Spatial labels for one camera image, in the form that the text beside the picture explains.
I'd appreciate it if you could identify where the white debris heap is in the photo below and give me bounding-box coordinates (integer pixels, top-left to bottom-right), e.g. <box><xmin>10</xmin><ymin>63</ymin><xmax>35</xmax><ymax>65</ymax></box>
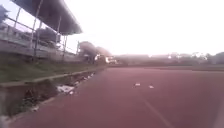
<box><xmin>56</xmin><ymin>84</ymin><xmax>76</xmax><ymax>95</ymax></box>

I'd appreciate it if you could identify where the distant row of trees and buildings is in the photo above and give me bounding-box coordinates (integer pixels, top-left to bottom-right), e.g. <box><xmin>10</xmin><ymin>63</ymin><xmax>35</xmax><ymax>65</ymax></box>
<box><xmin>113</xmin><ymin>51</ymin><xmax>224</xmax><ymax>67</ymax></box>

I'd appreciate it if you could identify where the grass bank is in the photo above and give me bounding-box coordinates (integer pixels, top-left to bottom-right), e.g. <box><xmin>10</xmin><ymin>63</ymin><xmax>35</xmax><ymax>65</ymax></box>
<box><xmin>0</xmin><ymin>54</ymin><xmax>108</xmax><ymax>84</ymax></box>

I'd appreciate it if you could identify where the group of trees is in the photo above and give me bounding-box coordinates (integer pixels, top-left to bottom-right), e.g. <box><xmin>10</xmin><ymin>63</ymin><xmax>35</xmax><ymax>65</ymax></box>
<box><xmin>77</xmin><ymin>40</ymin><xmax>114</xmax><ymax>65</ymax></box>

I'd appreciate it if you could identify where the concrete gutter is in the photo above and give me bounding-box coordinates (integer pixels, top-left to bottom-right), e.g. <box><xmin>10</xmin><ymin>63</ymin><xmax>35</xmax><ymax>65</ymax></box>
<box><xmin>0</xmin><ymin>69</ymin><xmax>101</xmax><ymax>128</ymax></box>

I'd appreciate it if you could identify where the grass field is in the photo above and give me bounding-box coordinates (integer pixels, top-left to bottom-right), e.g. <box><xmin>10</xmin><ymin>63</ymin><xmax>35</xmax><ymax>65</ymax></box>
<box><xmin>146</xmin><ymin>64</ymin><xmax>224</xmax><ymax>72</ymax></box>

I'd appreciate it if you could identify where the grandstand with roof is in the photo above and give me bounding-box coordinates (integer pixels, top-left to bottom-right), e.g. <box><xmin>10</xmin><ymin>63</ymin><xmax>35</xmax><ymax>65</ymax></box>
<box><xmin>0</xmin><ymin>0</ymin><xmax>84</xmax><ymax>62</ymax></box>

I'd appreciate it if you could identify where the red running track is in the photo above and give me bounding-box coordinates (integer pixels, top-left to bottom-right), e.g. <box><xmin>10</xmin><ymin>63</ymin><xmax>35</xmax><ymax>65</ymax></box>
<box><xmin>6</xmin><ymin>67</ymin><xmax>224</xmax><ymax>128</ymax></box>

